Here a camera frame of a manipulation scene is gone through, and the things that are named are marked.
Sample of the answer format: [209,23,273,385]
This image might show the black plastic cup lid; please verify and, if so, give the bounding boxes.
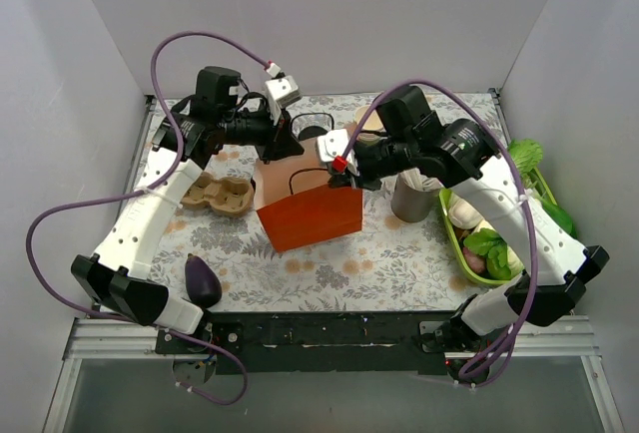
[298,125,327,141]

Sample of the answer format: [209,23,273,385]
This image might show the orange paper bag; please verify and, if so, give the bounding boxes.
[253,113,363,252]

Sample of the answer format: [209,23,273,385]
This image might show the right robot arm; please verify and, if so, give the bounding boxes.
[316,82,609,351]

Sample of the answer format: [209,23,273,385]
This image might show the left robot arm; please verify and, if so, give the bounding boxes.
[71,66,304,353]

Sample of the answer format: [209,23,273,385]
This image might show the stack of paper cups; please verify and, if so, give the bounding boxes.
[354,106,386,145]

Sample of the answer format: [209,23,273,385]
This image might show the white wrapped straws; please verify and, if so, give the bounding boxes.
[400,168,443,192]

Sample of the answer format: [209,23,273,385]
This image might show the grey straw holder cup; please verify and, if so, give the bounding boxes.
[390,174,439,223]

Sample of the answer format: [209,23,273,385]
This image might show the green plastic basket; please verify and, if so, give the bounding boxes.
[438,168,578,287]

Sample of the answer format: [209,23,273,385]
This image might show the white radish toy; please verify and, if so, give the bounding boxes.
[447,193,493,232]

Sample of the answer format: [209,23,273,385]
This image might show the floral tablecloth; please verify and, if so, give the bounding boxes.
[99,92,560,313]

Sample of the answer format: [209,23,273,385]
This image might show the pink sweet potato toy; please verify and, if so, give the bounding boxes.
[462,246,486,275]

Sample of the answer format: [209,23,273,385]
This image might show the napa cabbage toy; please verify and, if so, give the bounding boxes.
[507,139,544,179]

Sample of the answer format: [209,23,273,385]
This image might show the purple eggplant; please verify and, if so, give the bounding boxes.
[185,254,223,309]

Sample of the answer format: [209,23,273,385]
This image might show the white garlic toy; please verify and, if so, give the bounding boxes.
[506,246,524,276]

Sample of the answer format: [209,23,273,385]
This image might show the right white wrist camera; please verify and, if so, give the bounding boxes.
[316,129,359,177]

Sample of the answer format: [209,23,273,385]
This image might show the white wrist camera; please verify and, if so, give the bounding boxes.
[265,75,302,125]
[316,129,359,177]

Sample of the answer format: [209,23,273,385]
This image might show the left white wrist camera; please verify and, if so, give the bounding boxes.
[265,75,302,125]

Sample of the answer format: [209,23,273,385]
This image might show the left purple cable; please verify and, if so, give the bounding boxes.
[25,31,284,407]

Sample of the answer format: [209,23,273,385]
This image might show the purple cable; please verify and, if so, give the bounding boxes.
[25,31,284,407]
[338,78,539,389]

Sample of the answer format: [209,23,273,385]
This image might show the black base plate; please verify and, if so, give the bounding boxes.
[154,310,513,388]

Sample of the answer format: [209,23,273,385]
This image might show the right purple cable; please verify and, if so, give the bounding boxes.
[338,78,539,389]

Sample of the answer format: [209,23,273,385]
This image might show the aluminium frame rail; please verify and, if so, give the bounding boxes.
[45,316,623,432]

